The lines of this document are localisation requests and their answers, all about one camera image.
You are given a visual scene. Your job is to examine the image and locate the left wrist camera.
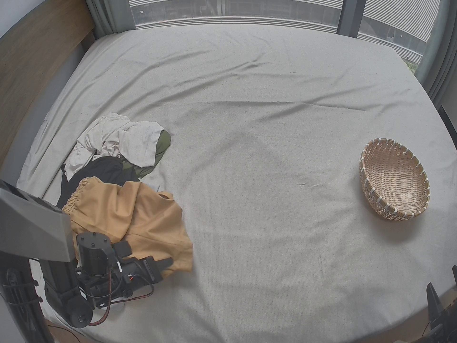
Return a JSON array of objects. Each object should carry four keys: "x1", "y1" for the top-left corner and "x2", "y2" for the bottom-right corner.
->
[{"x1": 114, "y1": 241, "x2": 133, "y2": 261}]

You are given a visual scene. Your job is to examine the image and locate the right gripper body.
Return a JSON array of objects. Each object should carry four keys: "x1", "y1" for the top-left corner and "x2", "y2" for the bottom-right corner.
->
[{"x1": 430, "y1": 306, "x2": 457, "y2": 343}]

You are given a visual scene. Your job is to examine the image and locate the tan shorts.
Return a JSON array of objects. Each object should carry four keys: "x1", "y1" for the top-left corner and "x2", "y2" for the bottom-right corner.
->
[{"x1": 61, "y1": 177, "x2": 194, "y2": 274}]

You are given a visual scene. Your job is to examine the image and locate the window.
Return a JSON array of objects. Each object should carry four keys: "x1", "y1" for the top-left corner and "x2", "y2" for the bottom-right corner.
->
[{"x1": 121, "y1": 0, "x2": 443, "y2": 65}]

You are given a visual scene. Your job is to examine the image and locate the white garment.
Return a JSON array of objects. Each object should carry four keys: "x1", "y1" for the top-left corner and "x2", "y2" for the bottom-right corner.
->
[{"x1": 64, "y1": 113, "x2": 165, "y2": 181}]

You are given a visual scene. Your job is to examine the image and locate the green garment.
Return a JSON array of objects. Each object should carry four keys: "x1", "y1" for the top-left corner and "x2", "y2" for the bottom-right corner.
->
[{"x1": 119, "y1": 129, "x2": 172, "y2": 181}]

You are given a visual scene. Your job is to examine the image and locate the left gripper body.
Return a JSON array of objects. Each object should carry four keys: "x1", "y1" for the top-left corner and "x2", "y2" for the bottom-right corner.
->
[{"x1": 114, "y1": 256, "x2": 165, "y2": 294}]

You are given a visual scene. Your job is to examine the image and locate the grey-green curtain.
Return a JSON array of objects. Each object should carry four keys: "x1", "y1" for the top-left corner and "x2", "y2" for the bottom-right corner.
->
[
  {"x1": 77, "y1": 0, "x2": 138, "y2": 44},
  {"x1": 416, "y1": 0, "x2": 457, "y2": 111}
]

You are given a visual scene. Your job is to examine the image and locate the round woven basket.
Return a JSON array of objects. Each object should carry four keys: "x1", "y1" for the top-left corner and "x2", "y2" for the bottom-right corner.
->
[{"x1": 359, "y1": 138, "x2": 431, "y2": 222}]

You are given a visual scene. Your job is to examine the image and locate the black garment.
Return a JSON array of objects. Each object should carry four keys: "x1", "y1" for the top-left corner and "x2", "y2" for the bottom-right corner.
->
[{"x1": 55, "y1": 156, "x2": 141, "y2": 210}]

